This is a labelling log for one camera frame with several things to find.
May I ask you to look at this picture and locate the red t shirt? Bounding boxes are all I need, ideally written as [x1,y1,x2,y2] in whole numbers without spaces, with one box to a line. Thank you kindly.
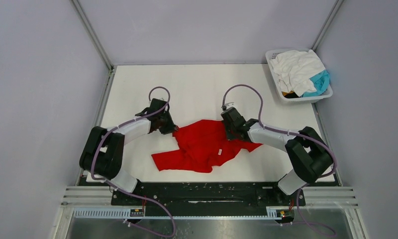
[151,119,261,173]

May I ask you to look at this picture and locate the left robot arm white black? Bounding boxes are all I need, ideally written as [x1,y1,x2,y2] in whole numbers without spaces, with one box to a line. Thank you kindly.
[79,98,178,205]

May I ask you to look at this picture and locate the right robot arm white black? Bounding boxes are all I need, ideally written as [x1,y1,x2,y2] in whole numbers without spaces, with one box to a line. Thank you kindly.
[221,106,334,205]

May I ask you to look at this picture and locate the dark garment in basket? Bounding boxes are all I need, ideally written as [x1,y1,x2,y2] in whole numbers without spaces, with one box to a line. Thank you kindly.
[282,91,300,99]

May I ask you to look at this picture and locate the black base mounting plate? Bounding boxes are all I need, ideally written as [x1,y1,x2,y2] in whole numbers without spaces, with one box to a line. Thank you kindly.
[111,181,307,218]

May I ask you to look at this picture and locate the white t shirt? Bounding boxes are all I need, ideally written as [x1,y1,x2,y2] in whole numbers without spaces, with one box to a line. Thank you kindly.
[270,50,326,97]

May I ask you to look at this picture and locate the light blue t shirt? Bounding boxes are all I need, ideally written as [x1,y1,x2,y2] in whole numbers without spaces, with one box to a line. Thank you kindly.
[302,70,330,97]

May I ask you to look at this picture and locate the white plastic laundry basket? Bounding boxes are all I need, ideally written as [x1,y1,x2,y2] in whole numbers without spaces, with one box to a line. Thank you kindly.
[265,48,333,105]

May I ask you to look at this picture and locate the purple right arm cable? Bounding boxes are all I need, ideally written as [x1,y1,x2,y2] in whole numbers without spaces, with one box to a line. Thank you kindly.
[221,84,338,238]

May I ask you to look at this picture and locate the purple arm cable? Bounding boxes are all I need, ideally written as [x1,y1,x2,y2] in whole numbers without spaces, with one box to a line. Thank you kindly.
[221,84,338,238]
[90,86,178,239]

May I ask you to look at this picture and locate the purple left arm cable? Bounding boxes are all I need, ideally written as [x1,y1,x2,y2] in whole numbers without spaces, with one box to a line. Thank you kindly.
[90,86,178,239]

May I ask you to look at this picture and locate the white slotted cable duct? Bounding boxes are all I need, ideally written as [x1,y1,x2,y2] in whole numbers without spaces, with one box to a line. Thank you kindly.
[74,206,294,221]

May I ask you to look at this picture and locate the aluminium frame rail left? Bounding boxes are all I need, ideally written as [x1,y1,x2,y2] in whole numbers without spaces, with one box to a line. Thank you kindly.
[70,0,114,72]

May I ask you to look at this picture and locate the aluminium frame rail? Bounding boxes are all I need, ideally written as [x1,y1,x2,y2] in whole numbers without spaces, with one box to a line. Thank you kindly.
[70,0,114,72]
[311,0,345,52]

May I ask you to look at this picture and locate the aluminium front frame rails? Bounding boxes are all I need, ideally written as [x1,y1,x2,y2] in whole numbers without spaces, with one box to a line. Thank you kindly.
[61,186,113,206]

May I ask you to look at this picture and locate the aluminium frame rail right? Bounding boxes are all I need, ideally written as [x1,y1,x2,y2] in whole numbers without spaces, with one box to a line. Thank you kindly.
[311,0,345,52]

